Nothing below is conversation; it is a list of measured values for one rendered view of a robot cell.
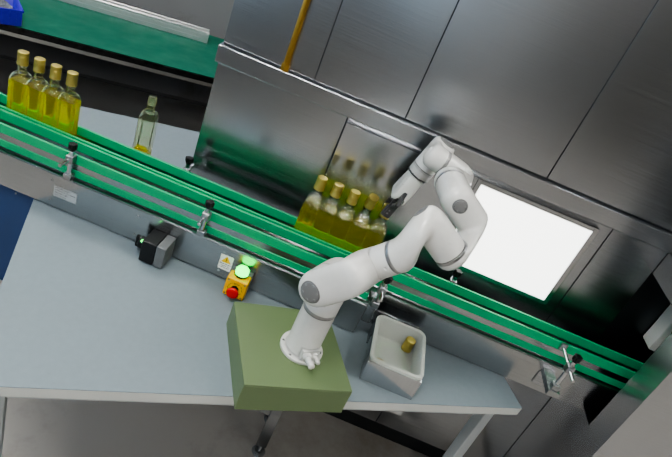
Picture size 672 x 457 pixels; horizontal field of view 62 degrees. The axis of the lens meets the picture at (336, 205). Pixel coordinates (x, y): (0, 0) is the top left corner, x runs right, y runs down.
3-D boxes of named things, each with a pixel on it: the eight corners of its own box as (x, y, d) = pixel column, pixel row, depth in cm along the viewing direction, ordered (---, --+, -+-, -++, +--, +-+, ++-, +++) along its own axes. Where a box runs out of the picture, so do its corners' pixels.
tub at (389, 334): (415, 350, 188) (426, 332, 184) (412, 399, 168) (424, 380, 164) (368, 330, 188) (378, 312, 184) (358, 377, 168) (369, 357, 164)
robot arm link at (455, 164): (428, 189, 147) (419, 160, 166) (465, 214, 150) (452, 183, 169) (449, 164, 143) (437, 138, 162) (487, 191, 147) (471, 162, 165)
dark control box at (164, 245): (171, 257, 184) (177, 237, 180) (160, 270, 177) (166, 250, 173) (148, 248, 184) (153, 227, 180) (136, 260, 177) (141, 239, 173)
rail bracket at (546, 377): (543, 382, 193) (578, 336, 183) (551, 420, 178) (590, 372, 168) (530, 377, 193) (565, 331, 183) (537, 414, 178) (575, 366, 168)
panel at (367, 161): (544, 300, 201) (597, 225, 185) (545, 305, 198) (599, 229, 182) (314, 203, 201) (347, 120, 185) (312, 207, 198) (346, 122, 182)
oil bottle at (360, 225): (350, 264, 195) (373, 215, 185) (347, 272, 190) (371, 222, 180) (335, 258, 195) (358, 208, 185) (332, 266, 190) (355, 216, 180)
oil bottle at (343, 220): (335, 257, 195) (357, 208, 185) (332, 266, 190) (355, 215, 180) (320, 251, 195) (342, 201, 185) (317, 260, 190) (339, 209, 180)
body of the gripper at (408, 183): (411, 158, 176) (390, 183, 181) (410, 170, 167) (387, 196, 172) (430, 172, 177) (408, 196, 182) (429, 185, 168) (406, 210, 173)
